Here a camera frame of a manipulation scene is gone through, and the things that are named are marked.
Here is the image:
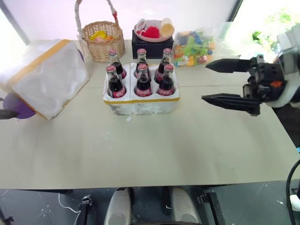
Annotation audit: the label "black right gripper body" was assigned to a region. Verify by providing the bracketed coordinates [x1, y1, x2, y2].
[242, 54, 288, 103]

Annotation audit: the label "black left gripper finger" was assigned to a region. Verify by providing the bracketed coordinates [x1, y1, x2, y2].
[0, 109, 19, 120]

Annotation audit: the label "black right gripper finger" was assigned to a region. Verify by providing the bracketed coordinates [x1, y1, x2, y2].
[201, 93, 262, 116]
[204, 58, 252, 75]

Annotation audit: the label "white foam box yellow tape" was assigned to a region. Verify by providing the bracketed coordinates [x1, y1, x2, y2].
[0, 39, 91, 120]

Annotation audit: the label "cola glass bottle red cap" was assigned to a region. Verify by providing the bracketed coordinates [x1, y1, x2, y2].
[154, 48, 173, 84]
[134, 63, 153, 98]
[105, 65, 128, 99]
[156, 64, 176, 97]
[108, 48, 128, 79]
[134, 48, 148, 78]

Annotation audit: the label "black box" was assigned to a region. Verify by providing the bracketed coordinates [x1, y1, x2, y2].
[131, 30, 175, 60]

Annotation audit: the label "white foam crate yellow tape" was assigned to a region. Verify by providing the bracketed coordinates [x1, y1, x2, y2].
[103, 62, 180, 116]

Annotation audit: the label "bag of colourful blocks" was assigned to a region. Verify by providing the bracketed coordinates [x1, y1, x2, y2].
[172, 22, 236, 68]

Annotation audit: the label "green plant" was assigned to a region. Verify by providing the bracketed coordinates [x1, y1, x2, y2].
[251, 11, 300, 43]

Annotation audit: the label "cream cylinder cup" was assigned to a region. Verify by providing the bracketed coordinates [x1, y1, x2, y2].
[160, 17, 175, 37]

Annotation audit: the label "red toy food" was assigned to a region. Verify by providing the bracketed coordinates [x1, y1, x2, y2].
[142, 26, 161, 39]

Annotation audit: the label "pink plate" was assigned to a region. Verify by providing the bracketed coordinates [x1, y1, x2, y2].
[134, 19, 173, 43]

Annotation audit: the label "white rounded robot leg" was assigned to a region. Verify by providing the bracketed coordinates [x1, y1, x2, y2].
[104, 187, 132, 225]
[169, 187, 203, 225]

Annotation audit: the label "yellow orange toys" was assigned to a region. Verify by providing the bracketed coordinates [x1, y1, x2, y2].
[89, 30, 115, 43]

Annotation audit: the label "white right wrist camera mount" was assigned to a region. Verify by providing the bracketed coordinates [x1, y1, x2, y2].
[267, 67, 300, 109]

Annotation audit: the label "dark window frame post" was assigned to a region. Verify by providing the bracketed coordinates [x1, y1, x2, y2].
[227, 0, 244, 23]
[0, 0, 30, 46]

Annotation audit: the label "white ring toy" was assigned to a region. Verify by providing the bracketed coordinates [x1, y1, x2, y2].
[135, 18, 147, 30]

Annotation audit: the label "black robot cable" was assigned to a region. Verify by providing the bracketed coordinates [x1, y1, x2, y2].
[285, 159, 300, 225]

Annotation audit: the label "black table leg frame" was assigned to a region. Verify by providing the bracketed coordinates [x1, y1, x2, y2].
[197, 189, 225, 225]
[79, 194, 92, 225]

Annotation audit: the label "white floor cable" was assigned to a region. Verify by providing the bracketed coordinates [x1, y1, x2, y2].
[58, 193, 82, 214]

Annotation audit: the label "wicker basket with handle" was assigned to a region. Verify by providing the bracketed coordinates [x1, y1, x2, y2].
[75, 0, 126, 63]

